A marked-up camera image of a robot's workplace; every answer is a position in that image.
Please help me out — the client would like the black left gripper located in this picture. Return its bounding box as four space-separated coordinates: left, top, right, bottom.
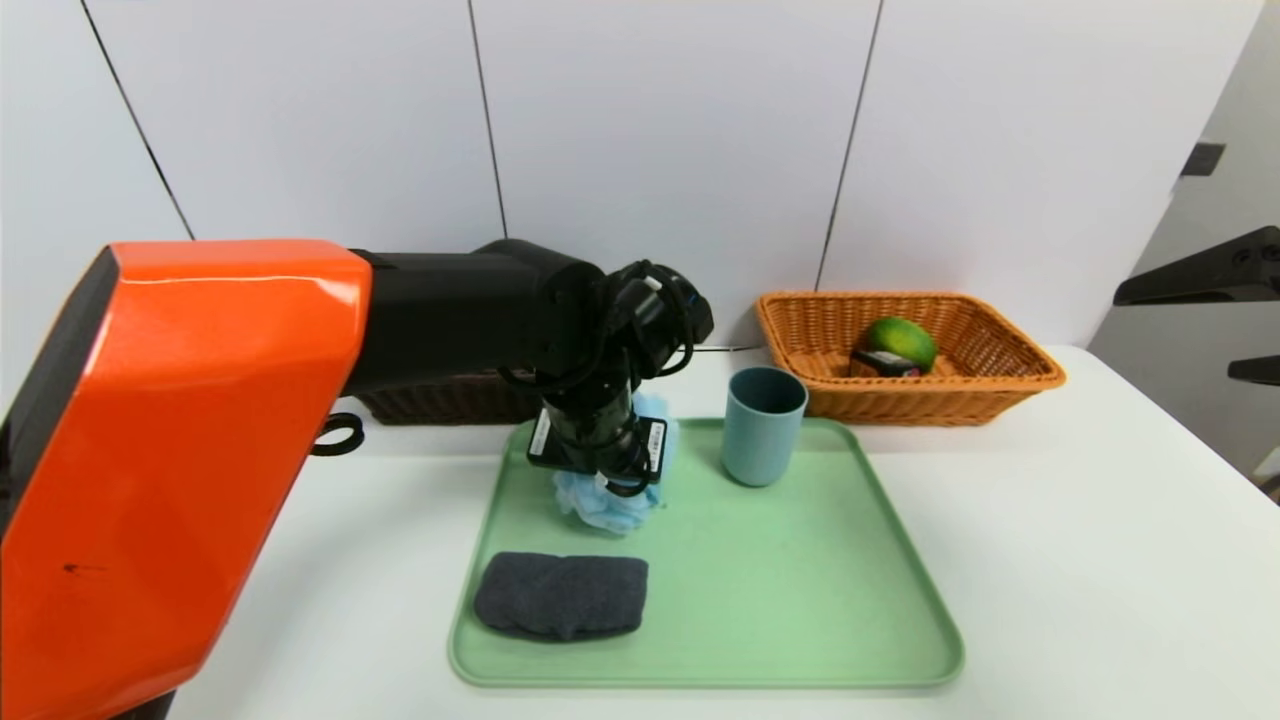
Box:
526 386 668 485

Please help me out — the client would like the light blue bath loofah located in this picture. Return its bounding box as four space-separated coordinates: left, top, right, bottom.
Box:
552 390 681 536

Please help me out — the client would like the blue-grey plastic cup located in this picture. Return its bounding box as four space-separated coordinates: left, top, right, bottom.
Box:
722 367 809 488

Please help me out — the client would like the black gum box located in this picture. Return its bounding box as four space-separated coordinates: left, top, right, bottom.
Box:
850 348 926 379

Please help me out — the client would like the green lime fruit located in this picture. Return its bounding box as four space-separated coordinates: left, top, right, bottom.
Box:
865 316 939 373

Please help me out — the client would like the dark brown wicker basket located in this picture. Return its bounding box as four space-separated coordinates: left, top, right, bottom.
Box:
355 372 546 427

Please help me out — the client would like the orange wicker basket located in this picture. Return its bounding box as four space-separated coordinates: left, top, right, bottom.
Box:
755 290 1069 428

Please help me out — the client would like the dark grey folded towel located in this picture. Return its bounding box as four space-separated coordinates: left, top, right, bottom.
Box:
473 551 651 642

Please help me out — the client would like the light green plastic tray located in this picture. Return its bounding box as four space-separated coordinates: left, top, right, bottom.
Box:
448 417 966 689

